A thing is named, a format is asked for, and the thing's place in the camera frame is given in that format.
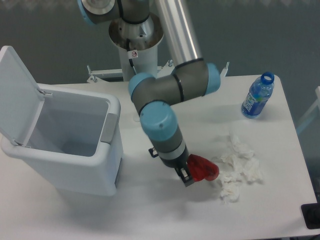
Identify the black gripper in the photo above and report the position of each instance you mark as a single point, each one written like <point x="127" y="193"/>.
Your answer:
<point x="177" y="160"/>

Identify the crushed red can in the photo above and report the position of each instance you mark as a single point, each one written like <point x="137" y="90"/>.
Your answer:
<point x="202" y="169"/>

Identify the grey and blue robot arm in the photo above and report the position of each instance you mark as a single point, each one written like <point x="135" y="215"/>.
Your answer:
<point x="191" y="77"/>

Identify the crumpled white tissue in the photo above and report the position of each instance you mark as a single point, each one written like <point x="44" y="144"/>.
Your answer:
<point x="238" y="165"/>

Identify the white bottle cap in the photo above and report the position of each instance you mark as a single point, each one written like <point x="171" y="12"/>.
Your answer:
<point x="136" y="118"/>

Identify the white trash bin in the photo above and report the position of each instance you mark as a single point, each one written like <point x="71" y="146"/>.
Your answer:
<point x="76" y="144"/>

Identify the blue plastic bottle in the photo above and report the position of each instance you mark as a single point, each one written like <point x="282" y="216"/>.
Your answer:
<point x="259" y="93"/>

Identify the black device at table edge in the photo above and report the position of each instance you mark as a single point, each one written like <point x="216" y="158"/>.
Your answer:
<point x="311" y="215"/>

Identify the white furniture at right edge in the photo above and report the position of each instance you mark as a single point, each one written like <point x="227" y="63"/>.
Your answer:
<point x="311" y="113"/>

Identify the white trash bin lid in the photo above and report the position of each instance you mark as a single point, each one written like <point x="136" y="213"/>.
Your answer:
<point x="21" y="99"/>

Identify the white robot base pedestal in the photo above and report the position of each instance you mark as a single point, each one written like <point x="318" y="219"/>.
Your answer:
<point x="137" y="45"/>

